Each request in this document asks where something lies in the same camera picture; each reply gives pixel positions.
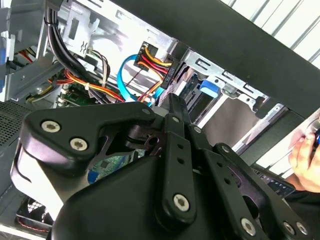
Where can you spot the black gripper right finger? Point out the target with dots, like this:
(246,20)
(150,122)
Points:
(237,180)

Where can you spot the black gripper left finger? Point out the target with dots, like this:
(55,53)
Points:
(75,125)

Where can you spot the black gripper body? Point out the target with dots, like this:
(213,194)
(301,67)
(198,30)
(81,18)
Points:
(120,205)

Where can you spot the hard disk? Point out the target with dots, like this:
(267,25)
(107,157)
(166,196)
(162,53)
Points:
(210,88)

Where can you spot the person bare hand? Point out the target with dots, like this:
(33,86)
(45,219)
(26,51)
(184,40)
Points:
(305,165)

